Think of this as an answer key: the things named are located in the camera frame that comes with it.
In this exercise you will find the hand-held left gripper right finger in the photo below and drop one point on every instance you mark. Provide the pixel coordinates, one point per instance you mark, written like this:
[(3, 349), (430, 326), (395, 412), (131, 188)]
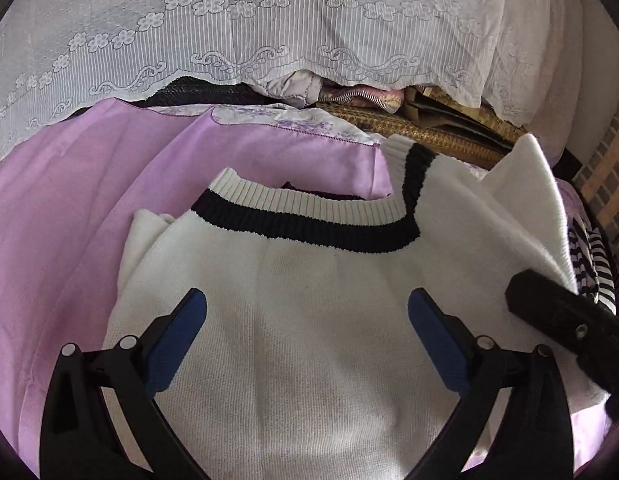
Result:
[(439, 345)]

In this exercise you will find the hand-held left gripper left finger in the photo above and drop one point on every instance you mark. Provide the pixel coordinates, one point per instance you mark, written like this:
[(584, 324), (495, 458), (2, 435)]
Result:
[(177, 340)]

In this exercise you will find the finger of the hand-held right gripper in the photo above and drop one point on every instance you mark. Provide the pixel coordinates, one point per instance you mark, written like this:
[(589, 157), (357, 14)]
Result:
[(564, 320)]

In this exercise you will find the white sweater with black stripe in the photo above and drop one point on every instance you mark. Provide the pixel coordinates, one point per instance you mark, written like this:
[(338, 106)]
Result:
[(314, 340)]

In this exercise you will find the black and white striped cloth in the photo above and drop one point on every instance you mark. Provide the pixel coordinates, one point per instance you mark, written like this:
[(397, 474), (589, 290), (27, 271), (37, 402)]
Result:
[(597, 265)]

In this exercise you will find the pink bed sheet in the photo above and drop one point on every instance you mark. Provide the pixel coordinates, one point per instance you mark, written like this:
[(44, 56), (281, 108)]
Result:
[(64, 200)]

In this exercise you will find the woven rattan mat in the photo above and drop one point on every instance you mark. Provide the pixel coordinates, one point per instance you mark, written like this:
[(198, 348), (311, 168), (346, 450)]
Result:
[(439, 136)]

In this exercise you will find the brown cardboard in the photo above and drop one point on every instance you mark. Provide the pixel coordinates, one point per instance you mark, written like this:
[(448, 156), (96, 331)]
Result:
[(439, 109)]

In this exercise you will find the lilac floral cloth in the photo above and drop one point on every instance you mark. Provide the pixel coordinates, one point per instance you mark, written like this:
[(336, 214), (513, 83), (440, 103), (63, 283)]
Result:
[(299, 122)]

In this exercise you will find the black woven cloth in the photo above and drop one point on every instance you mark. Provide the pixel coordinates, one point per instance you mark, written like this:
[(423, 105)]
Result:
[(204, 91)]

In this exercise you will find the pink striped cloth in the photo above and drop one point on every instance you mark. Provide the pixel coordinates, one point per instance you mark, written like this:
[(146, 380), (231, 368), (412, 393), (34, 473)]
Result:
[(364, 95)]

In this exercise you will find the pale grey cloth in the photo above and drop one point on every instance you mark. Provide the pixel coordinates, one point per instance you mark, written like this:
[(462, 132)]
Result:
[(294, 86)]

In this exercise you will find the white lace cover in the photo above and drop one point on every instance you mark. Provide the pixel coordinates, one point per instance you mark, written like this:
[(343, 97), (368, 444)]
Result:
[(189, 15)]

